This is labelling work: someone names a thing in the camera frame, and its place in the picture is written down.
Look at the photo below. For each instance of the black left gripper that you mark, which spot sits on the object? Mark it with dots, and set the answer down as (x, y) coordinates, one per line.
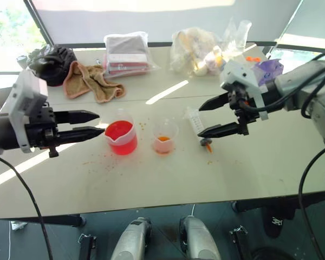
(42, 127)

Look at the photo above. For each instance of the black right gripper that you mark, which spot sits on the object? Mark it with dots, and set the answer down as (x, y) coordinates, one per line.
(243, 111)

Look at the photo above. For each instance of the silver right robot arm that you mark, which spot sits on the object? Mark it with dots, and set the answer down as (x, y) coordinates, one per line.
(295, 81)

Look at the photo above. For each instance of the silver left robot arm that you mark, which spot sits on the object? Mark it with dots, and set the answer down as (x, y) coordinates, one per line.
(5, 132)

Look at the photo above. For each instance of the clear plastic syringe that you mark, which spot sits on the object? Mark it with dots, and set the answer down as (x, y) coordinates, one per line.
(196, 122)

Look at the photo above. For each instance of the beaker of red liquid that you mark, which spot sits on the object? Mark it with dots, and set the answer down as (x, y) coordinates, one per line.
(122, 138)

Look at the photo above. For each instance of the small clear plastic cup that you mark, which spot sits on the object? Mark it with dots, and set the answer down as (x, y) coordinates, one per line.
(165, 140)

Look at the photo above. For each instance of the tan pink towel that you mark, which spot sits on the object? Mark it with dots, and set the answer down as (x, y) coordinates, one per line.
(84, 81)

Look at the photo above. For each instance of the black crumpled cloth bag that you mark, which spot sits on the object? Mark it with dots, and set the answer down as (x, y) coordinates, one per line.
(54, 65)

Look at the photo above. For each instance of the small orange plastic piece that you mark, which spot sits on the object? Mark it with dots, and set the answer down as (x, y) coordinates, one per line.
(252, 58)

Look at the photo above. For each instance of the plastic bag with toys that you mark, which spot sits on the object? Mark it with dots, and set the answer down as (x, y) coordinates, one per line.
(195, 51)

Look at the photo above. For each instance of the purple plastic bag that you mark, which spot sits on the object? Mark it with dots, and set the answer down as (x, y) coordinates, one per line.
(268, 69)

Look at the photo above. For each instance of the clear empty plastic bag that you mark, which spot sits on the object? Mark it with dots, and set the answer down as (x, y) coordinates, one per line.
(238, 38)

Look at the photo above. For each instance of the plastic bag with red packs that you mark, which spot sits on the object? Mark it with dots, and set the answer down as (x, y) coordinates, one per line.
(127, 54)

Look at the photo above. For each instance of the small grey capped object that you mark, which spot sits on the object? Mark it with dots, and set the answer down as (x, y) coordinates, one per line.
(21, 61)

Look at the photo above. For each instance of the white power strip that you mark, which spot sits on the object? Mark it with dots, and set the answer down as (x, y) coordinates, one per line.
(18, 225)

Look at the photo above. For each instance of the black shoe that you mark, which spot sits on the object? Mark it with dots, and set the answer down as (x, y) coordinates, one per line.
(273, 222)

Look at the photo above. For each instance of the silver rounded robot leg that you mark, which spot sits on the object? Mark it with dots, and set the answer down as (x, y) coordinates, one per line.
(131, 241)
(199, 241)

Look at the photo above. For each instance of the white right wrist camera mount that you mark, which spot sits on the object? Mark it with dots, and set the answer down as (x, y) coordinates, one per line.
(237, 73)

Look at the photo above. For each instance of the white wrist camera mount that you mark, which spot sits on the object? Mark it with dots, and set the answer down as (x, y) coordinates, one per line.
(237, 73)
(25, 89)

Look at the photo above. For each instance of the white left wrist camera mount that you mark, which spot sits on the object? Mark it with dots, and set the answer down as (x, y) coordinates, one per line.
(25, 89)

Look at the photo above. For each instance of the black table frame bar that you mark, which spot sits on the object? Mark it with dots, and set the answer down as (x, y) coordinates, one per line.
(57, 220)
(273, 203)

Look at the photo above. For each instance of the black metal floor bracket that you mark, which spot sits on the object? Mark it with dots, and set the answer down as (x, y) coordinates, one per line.
(241, 243)
(87, 246)

